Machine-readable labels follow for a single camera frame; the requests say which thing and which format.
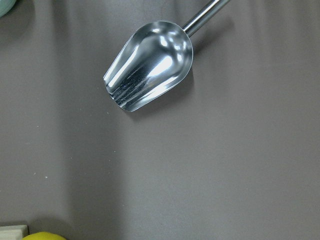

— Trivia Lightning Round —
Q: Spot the mint green bowl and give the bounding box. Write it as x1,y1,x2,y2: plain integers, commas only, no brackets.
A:
0,0,17,17

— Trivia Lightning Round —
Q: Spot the bamboo cutting board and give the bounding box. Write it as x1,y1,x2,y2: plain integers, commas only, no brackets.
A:
0,225,29,240

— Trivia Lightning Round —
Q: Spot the shiny metal scoop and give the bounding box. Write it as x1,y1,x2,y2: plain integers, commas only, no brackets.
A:
103,0,228,112

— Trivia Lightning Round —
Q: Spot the upper whole lemon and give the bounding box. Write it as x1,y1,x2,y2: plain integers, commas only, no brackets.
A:
22,231,66,240

